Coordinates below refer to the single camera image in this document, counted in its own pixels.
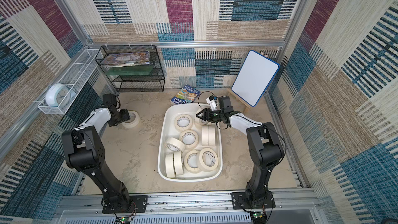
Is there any tilted tape roll front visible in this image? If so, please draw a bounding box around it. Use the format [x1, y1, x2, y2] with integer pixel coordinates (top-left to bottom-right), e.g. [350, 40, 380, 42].
[197, 148, 219, 172]

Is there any upright tape roll pair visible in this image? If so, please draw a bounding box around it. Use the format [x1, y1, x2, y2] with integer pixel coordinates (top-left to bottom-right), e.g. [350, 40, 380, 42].
[201, 125, 216, 146]

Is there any white plastic storage box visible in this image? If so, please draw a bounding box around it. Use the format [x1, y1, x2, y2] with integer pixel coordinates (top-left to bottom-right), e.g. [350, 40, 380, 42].
[158, 104, 223, 183]

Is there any black wire shelf rack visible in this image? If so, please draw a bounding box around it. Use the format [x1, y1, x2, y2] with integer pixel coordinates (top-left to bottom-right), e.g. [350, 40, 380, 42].
[95, 45, 165, 93]

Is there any masking tape roll five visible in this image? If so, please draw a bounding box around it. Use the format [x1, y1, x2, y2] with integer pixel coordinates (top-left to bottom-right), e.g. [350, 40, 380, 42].
[164, 137, 186, 152]

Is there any masking tape roll three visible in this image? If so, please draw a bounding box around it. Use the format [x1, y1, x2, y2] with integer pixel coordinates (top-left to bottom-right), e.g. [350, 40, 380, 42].
[122, 111, 141, 129]

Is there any masking tape roll one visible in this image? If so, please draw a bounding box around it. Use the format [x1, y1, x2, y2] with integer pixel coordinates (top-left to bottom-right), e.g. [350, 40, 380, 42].
[174, 114, 193, 132]

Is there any colourful book on shelf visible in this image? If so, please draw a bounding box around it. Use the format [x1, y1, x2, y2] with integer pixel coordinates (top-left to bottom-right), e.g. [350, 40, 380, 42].
[100, 51, 150, 67]

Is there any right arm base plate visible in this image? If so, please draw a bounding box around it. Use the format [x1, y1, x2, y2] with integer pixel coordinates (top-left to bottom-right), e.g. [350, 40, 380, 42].
[231, 191, 276, 211]

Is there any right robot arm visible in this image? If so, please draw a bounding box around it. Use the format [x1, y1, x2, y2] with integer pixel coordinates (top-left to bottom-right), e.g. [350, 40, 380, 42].
[196, 95, 286, 212]

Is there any green book on shelf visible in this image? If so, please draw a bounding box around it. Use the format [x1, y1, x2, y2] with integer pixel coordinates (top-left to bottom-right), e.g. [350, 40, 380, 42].
[105, 65, 153, 76]

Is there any masking tape roll beneath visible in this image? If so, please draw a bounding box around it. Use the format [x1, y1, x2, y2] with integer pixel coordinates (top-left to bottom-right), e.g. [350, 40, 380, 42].
[179, 130, 200, 149]

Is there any masking tape roll two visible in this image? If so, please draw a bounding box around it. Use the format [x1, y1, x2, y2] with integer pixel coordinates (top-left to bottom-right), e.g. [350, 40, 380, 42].
[194, 117, 212, 128]

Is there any white wire wall basket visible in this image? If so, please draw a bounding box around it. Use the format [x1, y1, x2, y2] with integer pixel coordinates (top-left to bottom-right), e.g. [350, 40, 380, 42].
[38, 49, 98, 115]

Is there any colourful book on table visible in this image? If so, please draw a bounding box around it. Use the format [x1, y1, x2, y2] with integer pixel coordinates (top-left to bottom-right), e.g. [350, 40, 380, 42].
[171, 85, 201, 105]

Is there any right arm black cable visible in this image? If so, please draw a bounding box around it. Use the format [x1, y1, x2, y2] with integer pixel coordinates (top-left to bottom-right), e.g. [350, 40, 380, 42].
[197, 91, 218, 110]

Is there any white round alarm clock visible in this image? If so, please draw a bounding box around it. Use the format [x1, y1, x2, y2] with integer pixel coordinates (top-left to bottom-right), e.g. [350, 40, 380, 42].
[45, 84, 77, 108]

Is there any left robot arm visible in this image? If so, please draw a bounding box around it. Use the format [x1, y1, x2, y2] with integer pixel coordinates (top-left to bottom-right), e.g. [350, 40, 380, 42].
[61, 93, 131, 214]

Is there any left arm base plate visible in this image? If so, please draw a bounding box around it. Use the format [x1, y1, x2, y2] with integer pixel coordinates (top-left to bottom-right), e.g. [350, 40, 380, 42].
[102, 195, 148, 214]

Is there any blue-framed whiteboard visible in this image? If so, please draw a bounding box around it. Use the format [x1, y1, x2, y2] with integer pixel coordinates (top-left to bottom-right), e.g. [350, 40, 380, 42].
[231, 50, 280, 107]

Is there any wooden easel stand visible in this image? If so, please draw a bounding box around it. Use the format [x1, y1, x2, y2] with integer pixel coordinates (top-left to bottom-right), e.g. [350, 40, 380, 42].
[227, 88, 252, 115]

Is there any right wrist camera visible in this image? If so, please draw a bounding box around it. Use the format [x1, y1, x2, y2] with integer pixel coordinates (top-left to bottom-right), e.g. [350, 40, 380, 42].
[206, 95, 218, 111]

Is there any flat tape roll front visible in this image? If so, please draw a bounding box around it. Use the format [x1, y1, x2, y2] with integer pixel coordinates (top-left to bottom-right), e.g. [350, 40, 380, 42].
[184, 150, 201, 174]

